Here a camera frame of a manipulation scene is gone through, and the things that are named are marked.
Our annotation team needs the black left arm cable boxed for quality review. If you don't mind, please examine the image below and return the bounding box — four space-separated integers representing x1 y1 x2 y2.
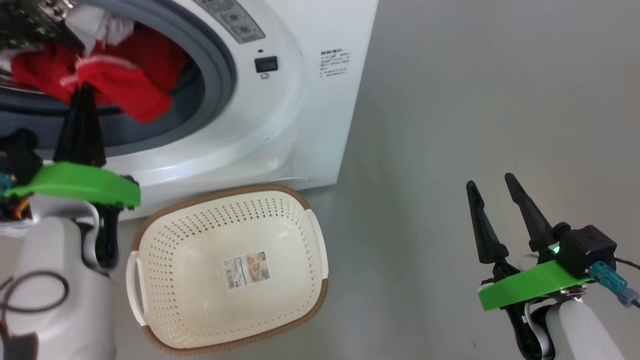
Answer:
0 271 71 315

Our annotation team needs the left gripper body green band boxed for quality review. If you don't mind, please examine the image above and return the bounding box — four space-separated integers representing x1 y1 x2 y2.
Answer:
4 161 142 268

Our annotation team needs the cream perforated laundry basket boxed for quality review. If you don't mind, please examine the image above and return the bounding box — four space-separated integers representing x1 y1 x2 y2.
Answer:
125 184 330 357

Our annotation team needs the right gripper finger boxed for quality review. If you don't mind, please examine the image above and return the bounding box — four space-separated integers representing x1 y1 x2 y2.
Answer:
504 172 557 253
466 180 510 266

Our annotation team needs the teal right camera connector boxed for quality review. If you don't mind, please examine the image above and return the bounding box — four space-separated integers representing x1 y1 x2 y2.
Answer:
589 261 640 308

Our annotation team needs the white front-load washing machine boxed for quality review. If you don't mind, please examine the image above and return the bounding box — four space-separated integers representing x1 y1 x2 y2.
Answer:
0 0 379 231

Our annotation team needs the red garment with white trim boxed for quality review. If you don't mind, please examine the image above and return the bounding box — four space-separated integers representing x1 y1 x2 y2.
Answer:
10 25 191 124

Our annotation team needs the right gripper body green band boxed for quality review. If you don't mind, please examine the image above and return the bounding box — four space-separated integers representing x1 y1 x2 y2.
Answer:
477 260 593 358

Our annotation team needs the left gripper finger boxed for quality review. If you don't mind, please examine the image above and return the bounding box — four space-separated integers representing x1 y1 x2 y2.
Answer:
82 84 107 166
54 84 83 165

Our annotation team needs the basket product label sticker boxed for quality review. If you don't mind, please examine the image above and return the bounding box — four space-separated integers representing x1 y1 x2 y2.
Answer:
222 251 271 290

